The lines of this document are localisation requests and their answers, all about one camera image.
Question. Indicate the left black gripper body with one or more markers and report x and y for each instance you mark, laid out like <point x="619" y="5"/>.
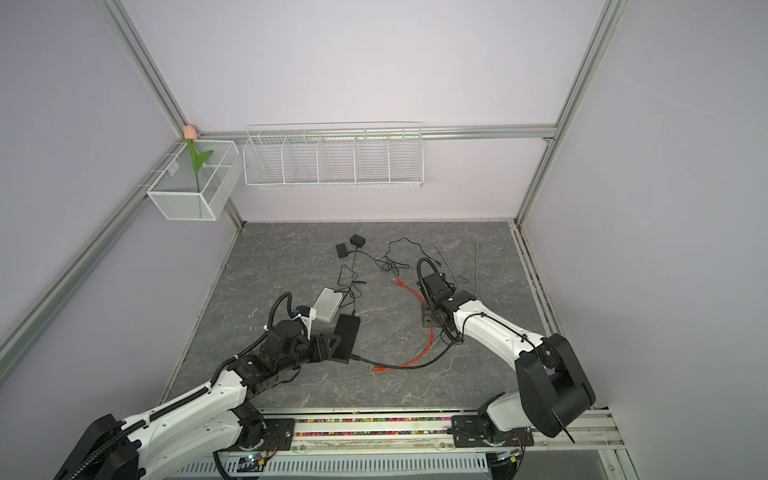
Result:
<point x="318" y="349"/>

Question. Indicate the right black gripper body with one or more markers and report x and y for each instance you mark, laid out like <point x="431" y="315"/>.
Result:
<point x="428" y="315"/>

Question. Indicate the black ribbed network switch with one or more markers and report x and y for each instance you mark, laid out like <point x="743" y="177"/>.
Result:
<point x="346" y="329"/>

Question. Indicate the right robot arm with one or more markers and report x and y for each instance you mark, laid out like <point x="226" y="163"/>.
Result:
<point x="552" y="387"/>

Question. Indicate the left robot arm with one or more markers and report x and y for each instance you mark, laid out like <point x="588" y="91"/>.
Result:
<point x="216" y="415"/>

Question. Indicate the black power adapter near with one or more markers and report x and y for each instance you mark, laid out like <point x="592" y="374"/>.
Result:
<point x="342" y="250"/>

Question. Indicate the black power adapter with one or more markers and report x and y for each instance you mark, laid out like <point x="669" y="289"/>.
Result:
<point x="342" y="250"/>
<point x="357" y="241"/>

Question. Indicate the black power adapter far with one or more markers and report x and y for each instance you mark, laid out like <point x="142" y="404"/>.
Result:
<point x="357" y="241"/>

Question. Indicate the white mesh box basket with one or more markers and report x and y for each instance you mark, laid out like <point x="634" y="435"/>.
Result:
<point x="174" y="191"/>

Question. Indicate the artificial pink tulip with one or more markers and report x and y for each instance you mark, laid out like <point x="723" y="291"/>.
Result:
<point x="198" y="158"/>

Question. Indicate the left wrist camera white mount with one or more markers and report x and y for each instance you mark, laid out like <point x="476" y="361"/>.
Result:
<point x="305" y="315"/>

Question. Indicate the white network switch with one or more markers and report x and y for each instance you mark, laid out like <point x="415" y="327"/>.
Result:
<point x="326" y="307"/>

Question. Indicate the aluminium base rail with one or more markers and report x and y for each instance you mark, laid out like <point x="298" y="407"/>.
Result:
<point x="339" y="444"/>

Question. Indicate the white wire wall basket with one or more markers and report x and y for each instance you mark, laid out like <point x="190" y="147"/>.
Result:
<point x="334" y="155"/>

